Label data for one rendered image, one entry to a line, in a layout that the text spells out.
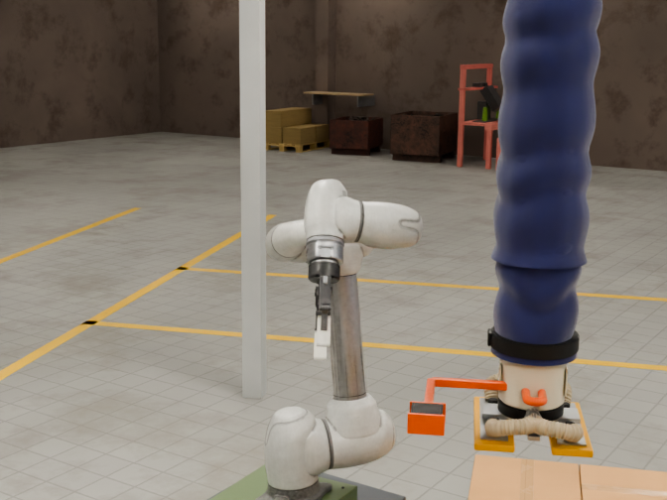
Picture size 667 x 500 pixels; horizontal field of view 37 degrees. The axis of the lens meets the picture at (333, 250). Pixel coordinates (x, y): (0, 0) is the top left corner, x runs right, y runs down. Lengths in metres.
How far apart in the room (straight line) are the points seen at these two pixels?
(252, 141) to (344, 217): 3.43
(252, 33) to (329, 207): 3.45
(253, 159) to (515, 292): 3.44
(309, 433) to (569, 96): 1.24
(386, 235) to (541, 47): 0.57
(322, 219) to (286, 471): 0.93
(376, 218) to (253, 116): 3.42
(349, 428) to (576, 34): 1.31
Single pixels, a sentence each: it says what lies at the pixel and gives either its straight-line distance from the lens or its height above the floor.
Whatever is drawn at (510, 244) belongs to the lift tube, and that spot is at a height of 1.65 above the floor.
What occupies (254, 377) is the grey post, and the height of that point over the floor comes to 0.14.
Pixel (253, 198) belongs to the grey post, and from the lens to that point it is 5.78.
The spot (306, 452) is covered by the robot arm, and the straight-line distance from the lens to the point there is 2.96.
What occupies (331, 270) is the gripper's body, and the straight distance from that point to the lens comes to 2.30.
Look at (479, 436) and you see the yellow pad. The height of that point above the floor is 1.16.
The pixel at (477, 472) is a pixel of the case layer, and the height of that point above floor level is 0.54.
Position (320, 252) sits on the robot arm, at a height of 1.65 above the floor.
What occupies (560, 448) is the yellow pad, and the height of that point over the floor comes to 1.16.
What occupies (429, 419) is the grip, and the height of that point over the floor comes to 1.29.
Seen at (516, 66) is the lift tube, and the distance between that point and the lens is 2.42.
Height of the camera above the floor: 2.14
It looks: 12 degrees down
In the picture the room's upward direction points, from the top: 1 degrees clockwise
